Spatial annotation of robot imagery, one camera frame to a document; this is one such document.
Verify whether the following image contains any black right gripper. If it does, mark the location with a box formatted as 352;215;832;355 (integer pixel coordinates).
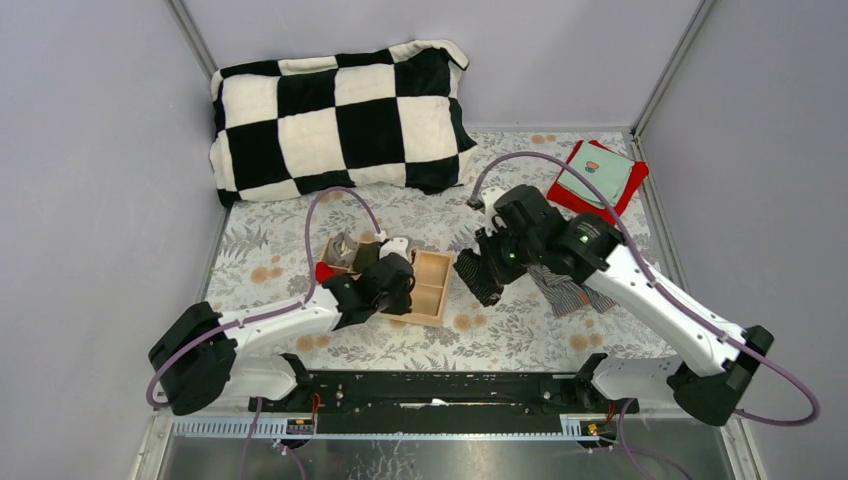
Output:
475;218;543;286

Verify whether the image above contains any wooden divided organizer box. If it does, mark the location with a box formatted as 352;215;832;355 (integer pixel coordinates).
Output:
318;237;453;327

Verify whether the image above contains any grey striped underwear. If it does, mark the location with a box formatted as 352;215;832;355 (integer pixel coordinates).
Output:
527;266;616;317

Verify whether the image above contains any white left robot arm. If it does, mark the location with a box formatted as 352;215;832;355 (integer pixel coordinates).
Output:
146;253;415;415

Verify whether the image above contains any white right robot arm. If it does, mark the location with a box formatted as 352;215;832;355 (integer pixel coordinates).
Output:
455;210;773;426

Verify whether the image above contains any dark green rolled sock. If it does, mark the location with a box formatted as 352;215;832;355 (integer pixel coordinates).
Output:
350;242;382;273

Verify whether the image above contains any grey rolled sock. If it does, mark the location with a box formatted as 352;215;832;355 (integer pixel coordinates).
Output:
325;233;359;269

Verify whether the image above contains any red rolled sock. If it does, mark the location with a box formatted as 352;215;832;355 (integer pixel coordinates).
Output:
314;262;338;284

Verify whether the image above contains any mint green folded cloth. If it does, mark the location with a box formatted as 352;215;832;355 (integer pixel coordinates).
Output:
555;142;636;209

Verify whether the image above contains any floral patterned bed sheet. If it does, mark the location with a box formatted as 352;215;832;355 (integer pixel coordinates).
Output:
185;130;690;374

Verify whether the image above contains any black white checkered pillow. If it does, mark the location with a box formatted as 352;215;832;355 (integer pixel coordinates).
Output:
209;40;477;206

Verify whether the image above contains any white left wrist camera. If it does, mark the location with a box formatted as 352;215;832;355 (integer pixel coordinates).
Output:
378;237;412;263

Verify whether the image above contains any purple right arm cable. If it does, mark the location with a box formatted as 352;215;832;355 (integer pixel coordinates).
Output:
466;151;821;480

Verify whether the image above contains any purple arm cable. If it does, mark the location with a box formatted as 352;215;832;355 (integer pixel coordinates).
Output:
145;186;389;480
466;151;821;480

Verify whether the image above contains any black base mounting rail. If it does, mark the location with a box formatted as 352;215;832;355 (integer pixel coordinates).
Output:
247;370;639;435

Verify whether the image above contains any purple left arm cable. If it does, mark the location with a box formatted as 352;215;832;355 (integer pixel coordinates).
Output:
145;186;389;480

